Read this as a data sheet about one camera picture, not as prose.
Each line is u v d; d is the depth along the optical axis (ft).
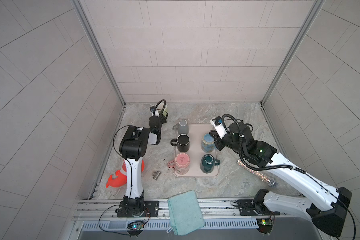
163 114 3.02
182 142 2.78
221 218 2.29
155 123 2.58
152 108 2.82
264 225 2.23
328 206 1.24
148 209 2.29
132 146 1.83
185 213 2.28
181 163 2.46
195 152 2.99
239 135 1.60
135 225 2.11
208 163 2.49
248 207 2.32
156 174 2.64
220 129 1.95
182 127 3.03
